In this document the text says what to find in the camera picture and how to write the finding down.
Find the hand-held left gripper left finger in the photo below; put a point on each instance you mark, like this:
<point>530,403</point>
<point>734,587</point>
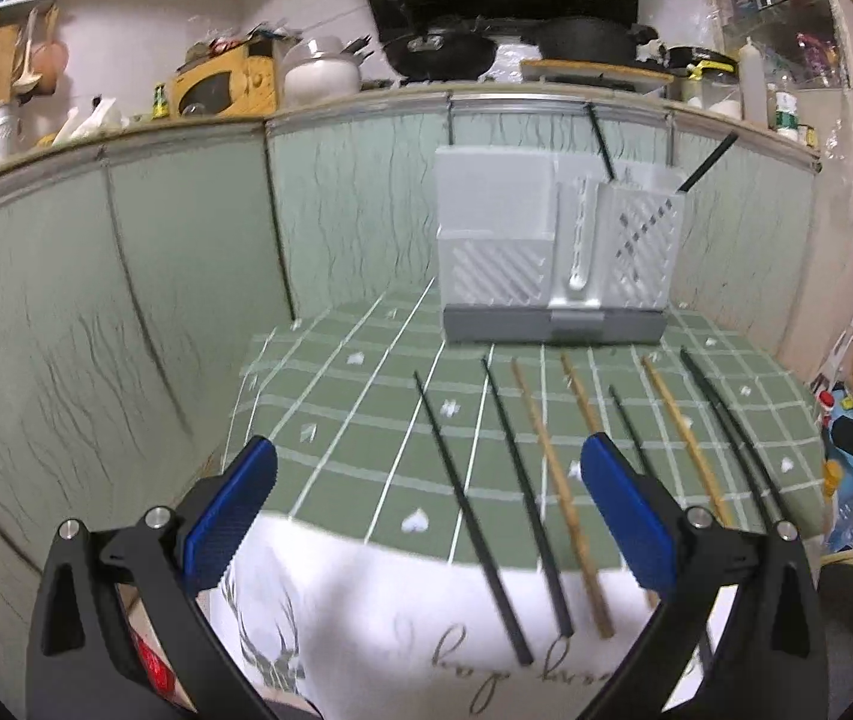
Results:
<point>235,502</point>

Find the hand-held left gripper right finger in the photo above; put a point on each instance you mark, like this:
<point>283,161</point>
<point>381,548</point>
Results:
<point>629,517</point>

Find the wooden chopstick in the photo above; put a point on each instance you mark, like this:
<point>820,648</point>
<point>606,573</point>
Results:
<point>558,487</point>
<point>580,394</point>
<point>685,435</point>

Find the black chopstick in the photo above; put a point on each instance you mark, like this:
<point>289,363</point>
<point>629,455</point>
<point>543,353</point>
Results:
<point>524,495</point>
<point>471,510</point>
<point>600,139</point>
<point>629,427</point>
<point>711,161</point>
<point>731,427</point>
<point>717,427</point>

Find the white plastic utensil holder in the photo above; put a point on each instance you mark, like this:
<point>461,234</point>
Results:
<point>494,195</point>

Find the green checked tablecloth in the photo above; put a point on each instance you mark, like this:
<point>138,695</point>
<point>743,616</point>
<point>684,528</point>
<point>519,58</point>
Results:
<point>366,420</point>

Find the white deer print cloth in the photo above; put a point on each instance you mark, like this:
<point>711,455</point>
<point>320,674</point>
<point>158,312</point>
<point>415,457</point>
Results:
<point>366,615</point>

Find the small seasoning jar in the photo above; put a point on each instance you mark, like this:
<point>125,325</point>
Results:
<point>809,136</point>

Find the green label plastic bottle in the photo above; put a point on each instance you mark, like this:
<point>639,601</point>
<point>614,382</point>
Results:
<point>788,116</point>

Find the white squeeze bottle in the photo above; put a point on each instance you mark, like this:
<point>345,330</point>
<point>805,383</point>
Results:
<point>753,86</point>

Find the clear jar white contents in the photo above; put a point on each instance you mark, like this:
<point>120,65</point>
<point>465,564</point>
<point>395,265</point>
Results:
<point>723,97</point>

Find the black countertop appliance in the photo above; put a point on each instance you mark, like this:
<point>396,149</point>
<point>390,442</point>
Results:
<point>700,60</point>

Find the green bottle yellow label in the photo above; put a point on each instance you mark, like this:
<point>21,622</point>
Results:
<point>162,103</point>

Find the yellow microwave oven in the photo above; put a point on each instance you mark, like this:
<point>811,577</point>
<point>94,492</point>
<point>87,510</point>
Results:
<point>228,82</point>

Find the white pot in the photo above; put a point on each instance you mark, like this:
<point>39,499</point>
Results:
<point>321,79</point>

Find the wooden board under pot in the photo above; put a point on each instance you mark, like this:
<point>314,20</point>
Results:
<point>595,73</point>

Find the black cooking pot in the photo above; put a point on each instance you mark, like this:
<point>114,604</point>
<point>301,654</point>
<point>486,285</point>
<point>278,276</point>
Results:
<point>584,41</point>

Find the black frying pan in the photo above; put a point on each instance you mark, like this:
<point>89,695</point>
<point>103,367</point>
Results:
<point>438,52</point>

